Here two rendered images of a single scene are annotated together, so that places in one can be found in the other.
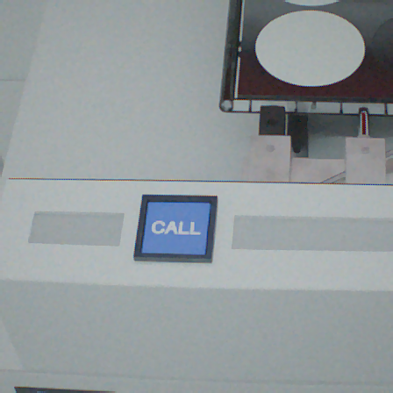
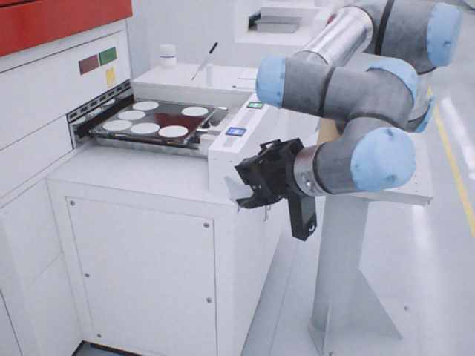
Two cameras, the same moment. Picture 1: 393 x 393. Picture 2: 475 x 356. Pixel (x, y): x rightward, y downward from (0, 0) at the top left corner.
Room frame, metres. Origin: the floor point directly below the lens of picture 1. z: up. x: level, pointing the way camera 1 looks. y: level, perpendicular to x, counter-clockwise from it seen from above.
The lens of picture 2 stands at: (0.35, 1.29, 1.49)
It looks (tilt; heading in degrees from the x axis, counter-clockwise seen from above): 29 degrees down; 275
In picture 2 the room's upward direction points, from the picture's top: straight up
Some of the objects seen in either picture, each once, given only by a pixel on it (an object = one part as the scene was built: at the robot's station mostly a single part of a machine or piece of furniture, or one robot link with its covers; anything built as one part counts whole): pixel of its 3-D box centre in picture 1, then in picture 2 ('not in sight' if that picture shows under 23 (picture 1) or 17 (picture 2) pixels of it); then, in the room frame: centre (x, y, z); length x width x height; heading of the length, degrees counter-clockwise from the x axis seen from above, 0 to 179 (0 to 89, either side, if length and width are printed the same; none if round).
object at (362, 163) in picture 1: (365, 184); (220, 132); (0.53, -0.14, 0.89); 0.08 x 0.03 x 0.03; 169
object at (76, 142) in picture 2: not in sight; (105, 115); (0.99, -0.27, 0.89); 0.44 x 0.02 x 0.10; 79
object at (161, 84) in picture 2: not in sight; (214, 91); (0.61, -0.61, 0.89); 0.62 x 0.35 x 0.14; 169
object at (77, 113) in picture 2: not in sight; (102, 99); (0.99, -0.27, 0.96); 0.44 x 0.01 x 0.02; 79
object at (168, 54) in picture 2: not in sight; (168, 56); (0.84, -0.74, 1.01); 0.07 x 0.07 x 0.10
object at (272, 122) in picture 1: (272, 126); (196, 139); (0.60, -0.07, 0.90); 0.04 x 0.02 x 0.03; 169
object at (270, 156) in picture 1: (269, 182); (213, 141); (0.55, -0.06, 0.89); 0.08 x 0.03 x 0.03; 169
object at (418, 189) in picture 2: not in sight; (357, 173); (0.04, -0.14, 0.75); 0.45 x 0.44 x 0.13; 167
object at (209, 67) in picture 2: not in sight; (205, 68); (0.62, -0.47, 1.03); 0.06 x 0.04 x 0.13; 169
